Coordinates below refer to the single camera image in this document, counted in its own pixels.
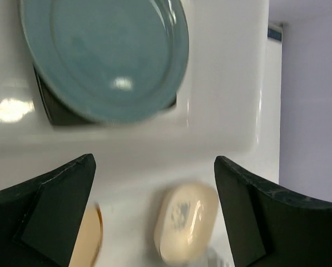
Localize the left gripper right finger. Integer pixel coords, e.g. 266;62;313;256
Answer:
214;156;332;266

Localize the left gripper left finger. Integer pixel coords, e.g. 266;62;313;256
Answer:
0;154;96;266

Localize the beige bird painted plate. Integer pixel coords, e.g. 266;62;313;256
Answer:
69;204;103;267

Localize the cream panda square dish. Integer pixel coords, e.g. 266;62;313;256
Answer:
153;182;219;266

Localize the teal round plate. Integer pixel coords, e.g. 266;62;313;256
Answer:
18;1;190;124

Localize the white plastic bin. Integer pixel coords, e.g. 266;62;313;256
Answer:
0;1;280;189

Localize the right blue table label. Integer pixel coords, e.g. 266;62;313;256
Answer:
267;24;283;42

